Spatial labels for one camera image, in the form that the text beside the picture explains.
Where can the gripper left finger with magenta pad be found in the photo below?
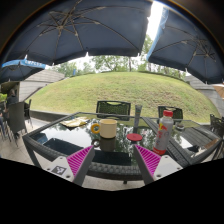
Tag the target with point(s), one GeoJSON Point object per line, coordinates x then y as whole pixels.
{"type": "Point", "coordinates": [73, 167]}

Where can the grey umbrella pole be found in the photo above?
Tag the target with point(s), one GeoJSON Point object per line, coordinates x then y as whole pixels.
{"type": "Point", "coordinates": [138, 109]}

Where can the blue umbrella left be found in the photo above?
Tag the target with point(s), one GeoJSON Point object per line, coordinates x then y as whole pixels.
{"type": "Point", "coordinates": [19, 70]}

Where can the glass top wicker table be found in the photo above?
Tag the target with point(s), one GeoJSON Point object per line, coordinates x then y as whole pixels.
{"type": "Point", "coordinates": [113, 160]}

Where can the navy umbrella right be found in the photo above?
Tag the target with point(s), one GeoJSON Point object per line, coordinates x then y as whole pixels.
{"type": "Point", "coordinates": [181, 45]}

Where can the seated person far left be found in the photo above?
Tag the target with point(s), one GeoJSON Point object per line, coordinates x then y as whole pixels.
{"type": "Point", "coordinates": [12, 98]}

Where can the yellow paper on table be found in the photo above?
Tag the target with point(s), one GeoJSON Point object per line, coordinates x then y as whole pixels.
{"type": "Point", "coordinates": [76, 122]}

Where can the plastic bottle with red cap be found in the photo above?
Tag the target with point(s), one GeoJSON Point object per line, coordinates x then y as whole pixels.
{"type": "Point", "coordinates": [164, 132]}

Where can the dark slatted table right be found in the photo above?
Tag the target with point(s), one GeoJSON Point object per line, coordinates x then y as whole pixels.
{"type": "Point", "coordinates": [193, 145]}

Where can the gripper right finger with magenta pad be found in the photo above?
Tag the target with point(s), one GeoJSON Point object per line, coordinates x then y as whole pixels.
{"type": "Point", "coordinates": [152, 166]}

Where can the large navy umbrella centre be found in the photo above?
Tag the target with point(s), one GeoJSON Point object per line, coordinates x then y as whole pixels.
{"type": "Point", "coordinates": [70, 29]}

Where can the small dark ashtray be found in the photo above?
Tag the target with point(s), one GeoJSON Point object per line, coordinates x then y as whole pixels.
{"type": "Point", "coordinates": [180, 127]}

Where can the dark wicker chair far left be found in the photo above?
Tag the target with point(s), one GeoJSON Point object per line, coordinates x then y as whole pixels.
{"type": "Point", "coordinates": [16, 120]}

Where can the cream mug with yellow handle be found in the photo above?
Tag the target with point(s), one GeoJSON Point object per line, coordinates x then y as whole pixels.
{"type": "Point", "coordinates": [105, 127]}

